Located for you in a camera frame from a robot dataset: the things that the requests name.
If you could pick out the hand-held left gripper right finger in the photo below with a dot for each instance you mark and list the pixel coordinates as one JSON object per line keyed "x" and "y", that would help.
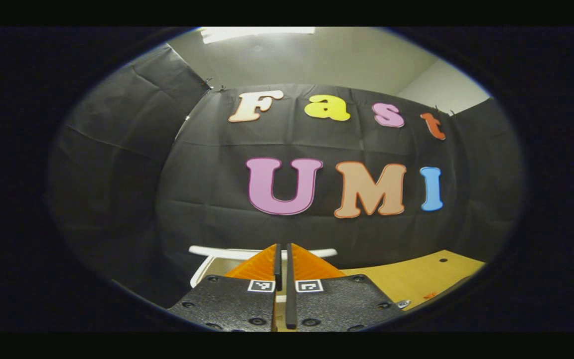
{"x": 291, "y": 299}

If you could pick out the white desktop garbage bin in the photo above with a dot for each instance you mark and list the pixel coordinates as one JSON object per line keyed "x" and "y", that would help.
{"x": 227, "y": 253}

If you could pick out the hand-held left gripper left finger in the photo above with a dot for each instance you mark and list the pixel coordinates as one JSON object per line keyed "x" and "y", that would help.
{"x": 278, "y": 269}

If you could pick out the orange paper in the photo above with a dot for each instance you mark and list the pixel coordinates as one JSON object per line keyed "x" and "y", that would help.
{"x": 429, "y": 295}

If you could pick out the black backdrop cloth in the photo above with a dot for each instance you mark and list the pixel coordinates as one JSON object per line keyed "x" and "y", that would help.
{"x": 217, "y": 174}

